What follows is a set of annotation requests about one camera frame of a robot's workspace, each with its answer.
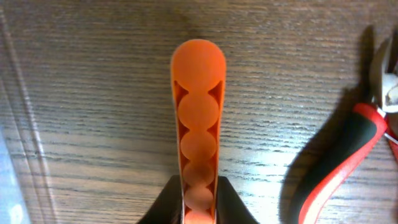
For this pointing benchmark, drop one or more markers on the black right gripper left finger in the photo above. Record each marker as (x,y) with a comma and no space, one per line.
(167,208)

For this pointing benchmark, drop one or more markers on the orange screwdriver bit holder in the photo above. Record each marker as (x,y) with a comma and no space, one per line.
(198,79)

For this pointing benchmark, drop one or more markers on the clear plastic container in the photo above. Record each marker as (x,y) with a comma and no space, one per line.
(25,192)

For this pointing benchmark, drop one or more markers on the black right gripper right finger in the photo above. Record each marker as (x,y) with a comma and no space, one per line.
(230,209)

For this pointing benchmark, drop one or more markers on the red black small cutters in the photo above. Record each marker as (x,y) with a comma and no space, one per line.
(367,123)

